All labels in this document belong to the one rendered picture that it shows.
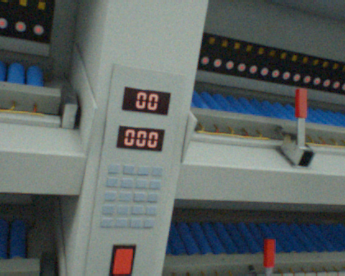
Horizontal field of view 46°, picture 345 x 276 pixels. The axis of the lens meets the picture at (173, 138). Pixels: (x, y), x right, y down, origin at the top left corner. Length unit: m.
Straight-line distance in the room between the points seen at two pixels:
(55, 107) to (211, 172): 0.18
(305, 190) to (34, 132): 0.32
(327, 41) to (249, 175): 0.36
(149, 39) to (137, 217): 0.17
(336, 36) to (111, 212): 0.52
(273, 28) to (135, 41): 0.35
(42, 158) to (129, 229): 0.11
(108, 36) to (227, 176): 0.19
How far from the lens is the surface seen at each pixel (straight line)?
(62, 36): 0.57
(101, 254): 0.42
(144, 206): 0.41
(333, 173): 0.53
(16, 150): 0.38
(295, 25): 0.71
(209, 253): 0.58
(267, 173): 0.47
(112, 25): 0.38
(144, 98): 0.38
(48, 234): 0.57
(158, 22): 0.39
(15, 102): 0.44
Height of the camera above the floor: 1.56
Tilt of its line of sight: 9 degrees down
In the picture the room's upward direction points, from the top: 9 degrees clockwise
